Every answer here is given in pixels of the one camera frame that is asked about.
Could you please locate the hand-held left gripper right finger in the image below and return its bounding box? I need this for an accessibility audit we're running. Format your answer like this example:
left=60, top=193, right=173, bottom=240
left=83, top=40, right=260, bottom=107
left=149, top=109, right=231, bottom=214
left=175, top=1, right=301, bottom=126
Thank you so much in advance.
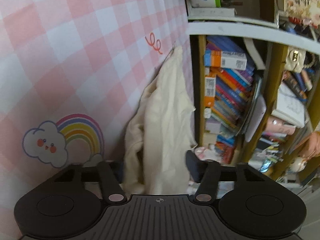
left=186, top=149, right=270, bottom=202

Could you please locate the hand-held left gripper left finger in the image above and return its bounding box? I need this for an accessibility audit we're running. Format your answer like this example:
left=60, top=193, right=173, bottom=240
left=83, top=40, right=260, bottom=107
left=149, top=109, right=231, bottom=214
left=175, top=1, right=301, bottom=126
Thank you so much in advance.
left=53, top=160, right=126, bottom=204

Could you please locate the beige t-shirt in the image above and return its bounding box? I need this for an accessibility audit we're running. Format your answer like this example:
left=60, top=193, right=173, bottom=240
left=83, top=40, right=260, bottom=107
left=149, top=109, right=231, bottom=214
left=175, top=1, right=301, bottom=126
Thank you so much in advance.
left=122, top=46, right=198, bottom=196

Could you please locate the orange white toothpaste box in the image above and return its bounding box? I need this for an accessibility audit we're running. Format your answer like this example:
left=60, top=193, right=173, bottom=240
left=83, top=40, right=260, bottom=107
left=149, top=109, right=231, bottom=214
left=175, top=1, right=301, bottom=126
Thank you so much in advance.
left=203, top=76, right=217, bottom=108

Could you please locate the white tablet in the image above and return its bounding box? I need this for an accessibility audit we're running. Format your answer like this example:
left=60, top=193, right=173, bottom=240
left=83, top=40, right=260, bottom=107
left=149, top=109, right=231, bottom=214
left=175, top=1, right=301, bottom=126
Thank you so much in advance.
left=243, top=94, right=266, bottom=143

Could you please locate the row of colourful books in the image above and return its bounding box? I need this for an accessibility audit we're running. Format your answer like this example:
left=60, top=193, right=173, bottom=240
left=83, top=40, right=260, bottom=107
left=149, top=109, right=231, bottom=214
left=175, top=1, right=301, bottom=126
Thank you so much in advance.
left=203, top=36, right=258, bottom=164

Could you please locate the white wooden bookshelf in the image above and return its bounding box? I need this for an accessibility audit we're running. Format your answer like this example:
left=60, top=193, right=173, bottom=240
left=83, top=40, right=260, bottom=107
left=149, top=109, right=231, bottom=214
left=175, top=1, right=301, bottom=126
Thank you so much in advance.
left=182, top=0, right=320, bottom=194

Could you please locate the tall white orange box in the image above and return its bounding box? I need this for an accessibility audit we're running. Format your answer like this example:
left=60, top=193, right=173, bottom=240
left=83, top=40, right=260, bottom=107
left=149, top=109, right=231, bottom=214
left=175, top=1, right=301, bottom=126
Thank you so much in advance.
left=203, top=50, right=248, bottom=71

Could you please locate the pink doll figure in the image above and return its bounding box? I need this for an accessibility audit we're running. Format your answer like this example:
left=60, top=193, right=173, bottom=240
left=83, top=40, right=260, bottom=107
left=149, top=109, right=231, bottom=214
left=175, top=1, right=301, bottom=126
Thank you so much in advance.
left=291, top=131, right=320, bottom=173

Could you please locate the cream quilted handbag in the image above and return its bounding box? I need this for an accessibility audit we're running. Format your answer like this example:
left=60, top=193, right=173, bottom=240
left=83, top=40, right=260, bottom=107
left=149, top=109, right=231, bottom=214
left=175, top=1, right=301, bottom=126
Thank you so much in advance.
left=284, top=47, right=307, bottom=72

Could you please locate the pink flower card decoration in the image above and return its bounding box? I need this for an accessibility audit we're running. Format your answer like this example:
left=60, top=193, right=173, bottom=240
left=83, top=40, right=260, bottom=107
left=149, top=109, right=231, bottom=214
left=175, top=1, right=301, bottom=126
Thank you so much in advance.
left=283, top=0, right=320, bottom=28

